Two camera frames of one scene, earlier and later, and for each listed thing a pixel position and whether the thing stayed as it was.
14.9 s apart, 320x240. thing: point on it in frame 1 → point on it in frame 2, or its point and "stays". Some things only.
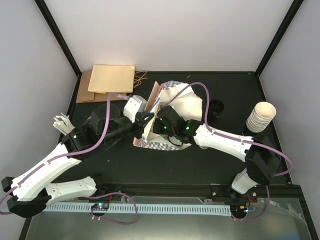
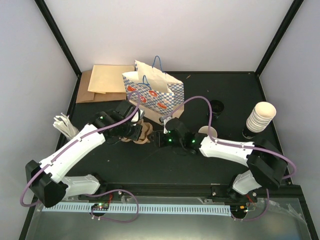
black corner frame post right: [294, 7] stays
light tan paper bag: [111, 78] stays
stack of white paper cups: [262, 114] stays
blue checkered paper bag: [178, 95] → [159, 94]
